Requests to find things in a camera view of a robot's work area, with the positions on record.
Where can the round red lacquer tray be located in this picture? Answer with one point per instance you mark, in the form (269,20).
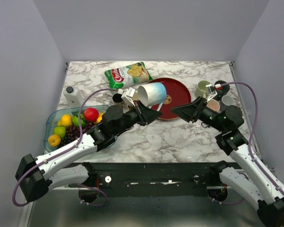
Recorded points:
(177,94)

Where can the light green mug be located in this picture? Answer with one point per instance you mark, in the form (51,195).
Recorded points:
(200,90)

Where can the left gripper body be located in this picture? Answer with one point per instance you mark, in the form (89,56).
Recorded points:
(136,114)

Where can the cream mug black handle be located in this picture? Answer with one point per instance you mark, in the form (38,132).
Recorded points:
(126,107)

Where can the brown striped stoneware mug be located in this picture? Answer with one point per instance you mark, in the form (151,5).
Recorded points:
(117,99)

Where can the green avocado toy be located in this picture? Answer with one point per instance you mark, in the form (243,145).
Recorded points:
(76,118)

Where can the yellow orange pepper toy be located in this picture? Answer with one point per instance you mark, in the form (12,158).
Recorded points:
(54,140)

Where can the clear blue fruit container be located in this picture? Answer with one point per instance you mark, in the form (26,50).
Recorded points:
(52,122)

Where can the dark grape bunch toy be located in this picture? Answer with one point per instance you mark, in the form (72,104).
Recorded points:
(72,134)

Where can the yellow lemon toy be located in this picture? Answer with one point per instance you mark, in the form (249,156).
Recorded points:
(65,121)
(99,119)

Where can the green chips bag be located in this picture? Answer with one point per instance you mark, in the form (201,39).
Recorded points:
(127,76)

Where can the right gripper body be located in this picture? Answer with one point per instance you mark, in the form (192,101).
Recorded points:
(207,115)

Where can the green lime toy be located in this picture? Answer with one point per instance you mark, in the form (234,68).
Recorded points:
(60,131)

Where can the light blue mug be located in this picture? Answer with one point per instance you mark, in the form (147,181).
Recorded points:
(152,94)

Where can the grey-blue textured mug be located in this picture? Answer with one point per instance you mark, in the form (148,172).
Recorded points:
(227,100)

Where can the red apple toy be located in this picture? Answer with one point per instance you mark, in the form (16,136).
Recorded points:
(90,114)

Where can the pink mug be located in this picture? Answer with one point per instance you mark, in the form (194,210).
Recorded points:
(213,105)

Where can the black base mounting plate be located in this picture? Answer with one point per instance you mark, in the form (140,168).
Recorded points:
(155,179)

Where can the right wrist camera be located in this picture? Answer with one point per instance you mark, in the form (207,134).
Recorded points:
(213,91)

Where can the dark teal mug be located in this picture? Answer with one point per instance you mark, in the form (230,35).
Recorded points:
(223,91)

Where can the white bottle black cap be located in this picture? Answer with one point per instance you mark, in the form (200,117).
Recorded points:
(73,96)

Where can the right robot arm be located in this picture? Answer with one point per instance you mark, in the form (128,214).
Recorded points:
(262,189)

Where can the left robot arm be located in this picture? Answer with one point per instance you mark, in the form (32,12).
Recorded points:
(37,175)

